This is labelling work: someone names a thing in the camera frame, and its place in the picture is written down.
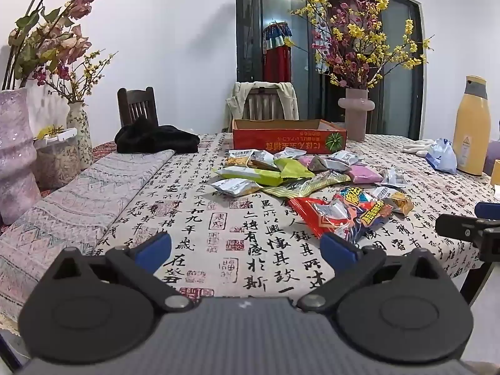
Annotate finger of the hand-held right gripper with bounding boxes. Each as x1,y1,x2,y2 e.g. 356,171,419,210
476,202,500,220
435,214,500,248

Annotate purple object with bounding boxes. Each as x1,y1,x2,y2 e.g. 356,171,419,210
482,141,500,176

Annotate pink patterned table runner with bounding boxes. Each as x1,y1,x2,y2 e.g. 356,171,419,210
0,149,175,327

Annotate yellow white snack packet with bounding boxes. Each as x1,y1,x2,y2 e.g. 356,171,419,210
227,149,255,168

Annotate clear plastic lidded container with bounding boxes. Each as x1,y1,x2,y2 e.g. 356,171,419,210
33,127,79,189

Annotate pink vase with blossom branches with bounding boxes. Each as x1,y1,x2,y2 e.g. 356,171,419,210
235,0,425,142

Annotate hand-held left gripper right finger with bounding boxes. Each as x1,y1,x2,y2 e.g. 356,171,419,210
297,232,441,315

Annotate large pink textured vase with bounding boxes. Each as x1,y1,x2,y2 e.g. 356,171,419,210
0,88,42,226

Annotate red cardboard box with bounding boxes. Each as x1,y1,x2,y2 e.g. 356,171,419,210
232,119,348,152

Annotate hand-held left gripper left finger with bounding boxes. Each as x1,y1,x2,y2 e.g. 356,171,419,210
52,231,193,315

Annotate dried rose bouquet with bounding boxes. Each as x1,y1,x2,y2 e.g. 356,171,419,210
2,0,100,91

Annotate blue white plastic bag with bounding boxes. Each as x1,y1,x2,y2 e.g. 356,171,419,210
424,137,458,176

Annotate beige jacket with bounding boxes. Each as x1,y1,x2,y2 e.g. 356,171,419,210
226,81,300,133

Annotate slim floral patterned vase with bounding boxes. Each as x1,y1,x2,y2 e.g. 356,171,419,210
66,102,94,169

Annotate dark wooden chair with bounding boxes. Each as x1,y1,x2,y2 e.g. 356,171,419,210
117,87,159,128

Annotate hanging red costume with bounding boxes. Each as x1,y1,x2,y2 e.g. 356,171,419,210
262,21,294,83

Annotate red patterned cloth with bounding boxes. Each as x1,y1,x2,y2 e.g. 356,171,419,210
92,141,118,158

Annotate pale hanging garment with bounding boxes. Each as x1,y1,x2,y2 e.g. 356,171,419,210
312,6,331,74

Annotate slatted wooden chair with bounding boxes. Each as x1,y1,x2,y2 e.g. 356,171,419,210
244,87,288,122

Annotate pink glass vase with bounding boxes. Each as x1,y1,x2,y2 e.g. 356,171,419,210
338,88,376,142

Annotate large red snack bag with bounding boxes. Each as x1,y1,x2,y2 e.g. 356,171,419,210
288,187,394,245

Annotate lime green snack packet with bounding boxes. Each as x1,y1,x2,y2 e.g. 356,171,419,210
273,158,315,179

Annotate white gloves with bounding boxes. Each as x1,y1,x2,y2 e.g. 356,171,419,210
402,138,437,156

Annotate black cloth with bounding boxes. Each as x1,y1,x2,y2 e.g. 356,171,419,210
114,119,201,154

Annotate yellow thermos jug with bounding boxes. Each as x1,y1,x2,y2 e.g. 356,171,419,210
452,75,492,177

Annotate silver orange snack packet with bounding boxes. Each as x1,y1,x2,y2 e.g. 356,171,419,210
371,187,415,216

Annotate long green white snack packet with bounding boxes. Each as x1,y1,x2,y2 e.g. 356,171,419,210
216,165,285,187

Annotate thin yellow flower branches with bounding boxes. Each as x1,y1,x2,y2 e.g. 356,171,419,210
33,50,118,104

